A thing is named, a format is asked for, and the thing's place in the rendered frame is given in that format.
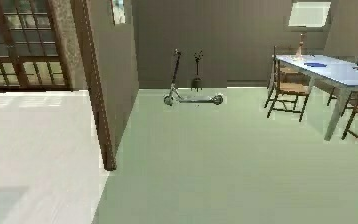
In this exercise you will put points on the grey kick scooter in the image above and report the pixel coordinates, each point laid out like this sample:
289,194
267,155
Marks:
176,89

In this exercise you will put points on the pink candlestick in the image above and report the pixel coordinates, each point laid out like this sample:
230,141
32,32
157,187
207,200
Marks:
300,46

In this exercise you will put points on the white window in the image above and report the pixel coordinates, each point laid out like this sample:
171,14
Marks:
309,14

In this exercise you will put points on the pale blue dining table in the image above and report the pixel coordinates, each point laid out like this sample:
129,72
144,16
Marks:
340,71

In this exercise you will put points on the brown framed window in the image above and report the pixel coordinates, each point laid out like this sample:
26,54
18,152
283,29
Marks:
23,50

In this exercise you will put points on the framed wall picture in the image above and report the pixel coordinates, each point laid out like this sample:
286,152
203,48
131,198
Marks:
118,11

